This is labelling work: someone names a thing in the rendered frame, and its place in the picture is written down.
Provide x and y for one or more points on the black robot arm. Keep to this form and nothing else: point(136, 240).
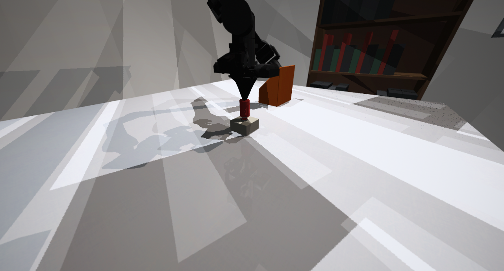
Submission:
point(239, 20)

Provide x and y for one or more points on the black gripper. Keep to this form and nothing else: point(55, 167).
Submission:
point(245, 78)

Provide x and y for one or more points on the red translucent cap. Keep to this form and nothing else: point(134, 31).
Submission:
point(244, 108)

